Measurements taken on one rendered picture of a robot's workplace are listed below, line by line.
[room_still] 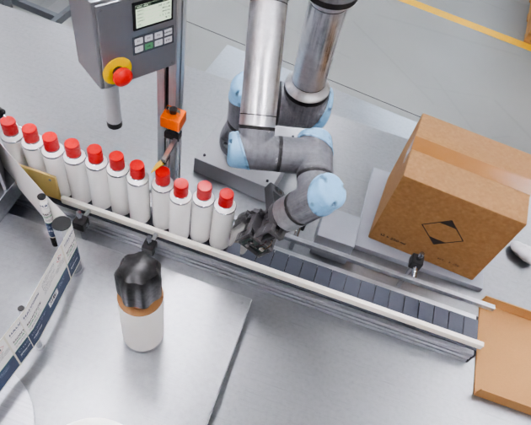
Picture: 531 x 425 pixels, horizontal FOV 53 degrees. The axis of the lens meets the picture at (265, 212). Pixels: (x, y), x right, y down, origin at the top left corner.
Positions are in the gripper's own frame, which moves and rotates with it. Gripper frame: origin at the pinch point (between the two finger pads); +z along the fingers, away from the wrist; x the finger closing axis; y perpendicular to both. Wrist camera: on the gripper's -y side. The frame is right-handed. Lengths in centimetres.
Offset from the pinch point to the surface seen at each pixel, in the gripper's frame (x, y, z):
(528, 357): 74, -1, -31
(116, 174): -30.9, 1.7, 5.0
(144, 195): -22.9, 1.7, 5.7
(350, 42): 55, -227, 76
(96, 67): -47, 1, -19
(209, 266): 0.4, 5.9, 8.5
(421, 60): 95, -232, 53
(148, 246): -15.0, 9.7, 10.3
